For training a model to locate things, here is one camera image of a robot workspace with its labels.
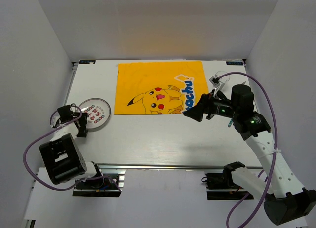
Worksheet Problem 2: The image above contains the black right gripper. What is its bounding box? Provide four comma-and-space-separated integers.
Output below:
183, 89, 239, 122

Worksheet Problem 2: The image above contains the white plate with red print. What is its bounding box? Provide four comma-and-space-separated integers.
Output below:
79, 98, 112, 131

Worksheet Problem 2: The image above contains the yellow printed cloth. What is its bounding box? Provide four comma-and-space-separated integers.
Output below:
114, 61, 208, 115

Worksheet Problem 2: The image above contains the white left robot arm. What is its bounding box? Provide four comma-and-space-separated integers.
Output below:
39, 113, 104, 188

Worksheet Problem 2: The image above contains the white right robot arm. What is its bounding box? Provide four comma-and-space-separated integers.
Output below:
184, 84, 316, 225

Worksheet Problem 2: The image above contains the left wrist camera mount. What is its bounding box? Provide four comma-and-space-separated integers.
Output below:
49, 103, 82, 128

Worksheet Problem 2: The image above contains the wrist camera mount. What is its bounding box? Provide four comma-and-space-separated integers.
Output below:
49, 103, 82, 128
209, 75, 227, 97

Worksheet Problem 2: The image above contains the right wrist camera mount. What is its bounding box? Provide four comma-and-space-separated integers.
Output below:
209, 75, 227, 97

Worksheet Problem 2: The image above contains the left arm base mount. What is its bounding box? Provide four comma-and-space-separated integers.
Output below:
72, 171, 125, 198

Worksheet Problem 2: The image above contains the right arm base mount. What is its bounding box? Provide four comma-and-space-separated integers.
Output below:
201, 173, 247, 201

